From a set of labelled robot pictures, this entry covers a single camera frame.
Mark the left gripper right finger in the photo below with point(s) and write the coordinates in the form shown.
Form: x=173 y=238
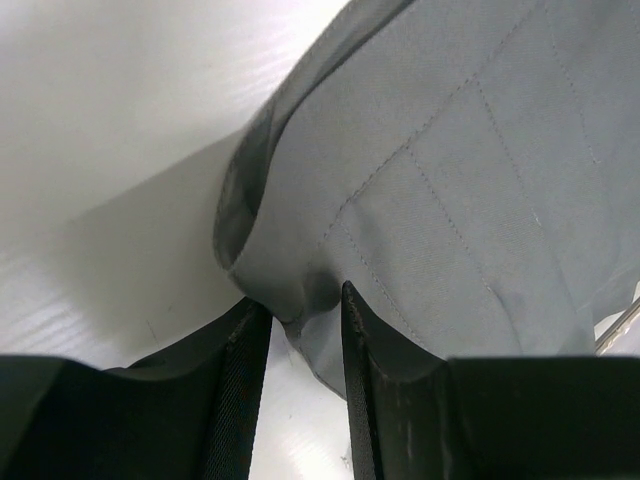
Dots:
x=413 y=415

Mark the grey pleated skirt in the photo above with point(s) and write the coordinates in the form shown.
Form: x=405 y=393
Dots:
x=471 y=167

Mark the aluminium table edge rail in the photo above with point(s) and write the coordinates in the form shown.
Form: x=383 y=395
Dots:
x=613 y=328

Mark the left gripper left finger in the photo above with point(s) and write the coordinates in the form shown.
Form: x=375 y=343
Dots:
x=188 y=411

